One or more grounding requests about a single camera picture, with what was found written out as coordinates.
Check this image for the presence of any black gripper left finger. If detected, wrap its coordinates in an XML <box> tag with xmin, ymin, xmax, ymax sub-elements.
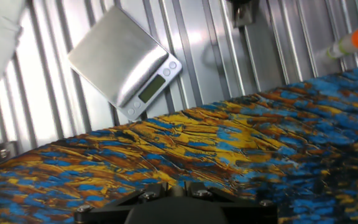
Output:
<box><xmin>74</xmin><ymin>182</ymin><xmax>170</xmax><ymax>224</ymax></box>

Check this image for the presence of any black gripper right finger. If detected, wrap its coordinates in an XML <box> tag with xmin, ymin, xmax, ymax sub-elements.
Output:
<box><xmin>184</xmin><ymin>181</ymin><xmax>278</xmax><ymax>224</ymax></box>

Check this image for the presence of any wooden drumstick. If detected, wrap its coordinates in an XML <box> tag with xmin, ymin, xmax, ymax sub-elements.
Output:
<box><xmin>168</xmin><ymin>184</ymin><xmax>186</xmax><ymax>197</ymax></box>

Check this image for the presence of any blue yellow painted cloth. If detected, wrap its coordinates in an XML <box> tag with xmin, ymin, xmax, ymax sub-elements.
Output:
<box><xmin>0</xmin><ymin>63</ymin><xmax>358</xmax><ymax>224</ymax></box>

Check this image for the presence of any silver digital scale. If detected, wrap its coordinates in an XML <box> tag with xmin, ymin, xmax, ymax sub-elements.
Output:
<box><xmin>68</xmin><ymin>5</ymin><xmax>183</xmax><ymax>122</ymax></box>

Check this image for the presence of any white glue stick orange cap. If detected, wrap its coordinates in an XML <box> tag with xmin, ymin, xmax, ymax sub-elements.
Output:
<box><xmin>326</xmin><ymin>21</ymin><xmax>358</xmax><ymax>60</ymax></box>

